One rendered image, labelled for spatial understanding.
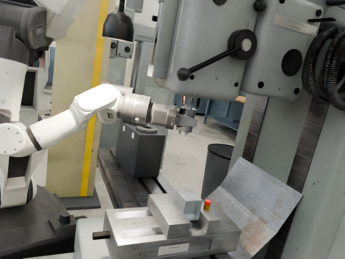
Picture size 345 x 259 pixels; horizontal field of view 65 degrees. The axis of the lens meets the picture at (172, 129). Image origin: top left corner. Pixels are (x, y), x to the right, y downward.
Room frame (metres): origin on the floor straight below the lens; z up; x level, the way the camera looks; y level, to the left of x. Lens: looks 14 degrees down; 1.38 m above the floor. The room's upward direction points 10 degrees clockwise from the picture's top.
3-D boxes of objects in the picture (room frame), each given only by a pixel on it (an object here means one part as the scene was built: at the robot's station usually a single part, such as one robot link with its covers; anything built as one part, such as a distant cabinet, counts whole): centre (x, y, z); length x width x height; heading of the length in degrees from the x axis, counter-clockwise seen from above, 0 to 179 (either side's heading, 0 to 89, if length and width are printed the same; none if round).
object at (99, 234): (0.58, 0.12, 0.95); 0.04 x 0.02 x 0.02; 116
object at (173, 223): (0.66, -0.03, 1.00); 0.15 x 0.06 x 0.04; 26
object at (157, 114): (0.77, 0.06, 1.23); 0.13 x 0.12 x 0.10; 1
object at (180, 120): (0.74, -0.03, 1.24); 0.06 x 0.02 x 0.03; 91
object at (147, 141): (1.15, 0.13, 1.01); 0.22 x 0.12 x 0.20; 34
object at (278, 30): (0.86, -0.21, 1.47); 0.24 x 0.19 x 0.26; 26
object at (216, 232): (0.67, -0.05, 0.96); 0.35 x 0.15 x 0.11; 116
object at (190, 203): (0.68, -0.08, 1.02); 0.06 x 0.05 x 0.06; 26
